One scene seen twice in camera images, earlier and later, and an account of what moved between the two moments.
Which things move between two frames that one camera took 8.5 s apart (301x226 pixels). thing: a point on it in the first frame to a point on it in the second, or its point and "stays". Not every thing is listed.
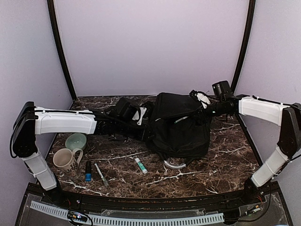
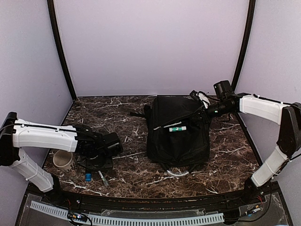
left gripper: (140, 135) to (108, 165)
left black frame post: (51, 8) stays
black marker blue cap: (88, 174) stays
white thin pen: (101, 174) stays
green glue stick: (143, 169) to (175, 129)
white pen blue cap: (175, 122) to (166, 126)
